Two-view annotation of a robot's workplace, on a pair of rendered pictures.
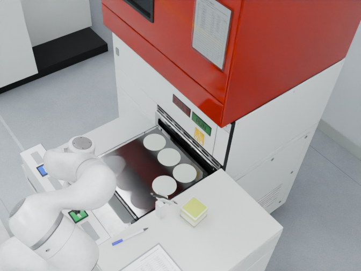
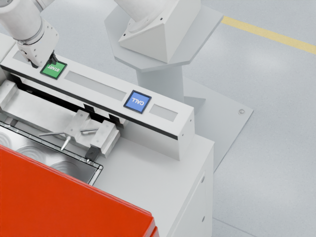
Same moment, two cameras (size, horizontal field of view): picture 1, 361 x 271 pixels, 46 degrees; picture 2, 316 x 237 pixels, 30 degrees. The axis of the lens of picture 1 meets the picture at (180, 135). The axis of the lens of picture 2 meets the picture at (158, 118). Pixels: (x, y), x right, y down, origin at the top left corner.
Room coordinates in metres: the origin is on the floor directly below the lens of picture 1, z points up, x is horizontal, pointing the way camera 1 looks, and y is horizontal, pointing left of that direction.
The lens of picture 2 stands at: (1.83, 0.36, 2.25)
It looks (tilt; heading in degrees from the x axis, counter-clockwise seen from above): 59 degrees down; 165
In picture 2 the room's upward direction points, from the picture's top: 8 degrees counter-clockwise
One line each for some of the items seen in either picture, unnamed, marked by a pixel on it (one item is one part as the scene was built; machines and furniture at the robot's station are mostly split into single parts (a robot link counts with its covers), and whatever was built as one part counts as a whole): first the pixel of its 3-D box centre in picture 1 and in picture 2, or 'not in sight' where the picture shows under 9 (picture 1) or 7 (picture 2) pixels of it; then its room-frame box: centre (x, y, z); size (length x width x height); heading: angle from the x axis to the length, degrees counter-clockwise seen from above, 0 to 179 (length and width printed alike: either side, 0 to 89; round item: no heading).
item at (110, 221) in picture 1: (97, 207); (55, 120); (0.92, 0.31, 0.87); 0.36 x 0.08 x 0.03; 42
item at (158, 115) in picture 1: (185, 145); not in sight; (1.26, -0.02, 0.89); 0.44 x 0.02 x 0.10; 42
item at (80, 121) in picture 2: not in sight; (77, 125); (0.97, 0.36, 0.89); 0.08 x 0.03 x 0.03; 132
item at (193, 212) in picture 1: (193, 212); not in sight; (0.84, -0.07, 1.00); 0.07 x 0.07 x 0.07; 50
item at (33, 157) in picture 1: (64, 202); (97, 98); (0.91, 0.44, 0.89); 0.55 x 0.09 x 0.14; 42
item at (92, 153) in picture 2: not in sight; (91, 154); (1.07, 0.37, 0.90); 0.04 x 0.02 x 0.03; 132
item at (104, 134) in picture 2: not in sight; (103, 136); (1.03, 0.41, 0.89); 0.08 x 0.03 x 0.03; 132
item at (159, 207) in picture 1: (163, 203); not in sight; (0.85, 0.04, 1.03); 0.06 x 0.04 x 0.13; 132
